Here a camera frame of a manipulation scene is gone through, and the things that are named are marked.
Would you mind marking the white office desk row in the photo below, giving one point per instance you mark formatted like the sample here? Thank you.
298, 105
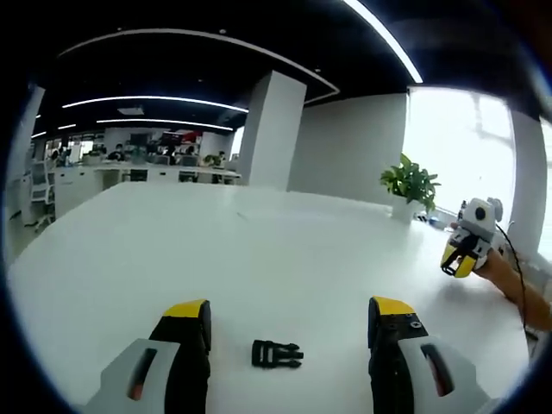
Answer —
116, 171

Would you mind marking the white office chair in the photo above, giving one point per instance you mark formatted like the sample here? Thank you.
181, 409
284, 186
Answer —
39, 190

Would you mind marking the ceiling light strip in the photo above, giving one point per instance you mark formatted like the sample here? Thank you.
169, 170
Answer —
388, 38

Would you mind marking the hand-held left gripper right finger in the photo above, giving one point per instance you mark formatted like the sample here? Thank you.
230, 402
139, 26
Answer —
401, 371

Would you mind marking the black socket plastic buckle part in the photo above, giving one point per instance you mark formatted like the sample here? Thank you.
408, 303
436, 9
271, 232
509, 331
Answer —
448, 271

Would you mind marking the black pronged plastic buckle part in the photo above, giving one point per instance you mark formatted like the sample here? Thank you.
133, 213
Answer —
265, 353

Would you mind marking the person's right hand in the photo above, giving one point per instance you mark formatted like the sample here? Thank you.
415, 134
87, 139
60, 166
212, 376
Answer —
493, 267

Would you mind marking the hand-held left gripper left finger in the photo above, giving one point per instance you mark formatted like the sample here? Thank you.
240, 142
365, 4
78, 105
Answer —
164, 371

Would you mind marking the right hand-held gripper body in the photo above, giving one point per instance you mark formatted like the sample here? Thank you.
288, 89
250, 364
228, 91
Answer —
481, 220

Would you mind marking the green potted plant white pot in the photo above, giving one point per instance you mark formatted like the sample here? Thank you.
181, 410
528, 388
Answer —
409, 183

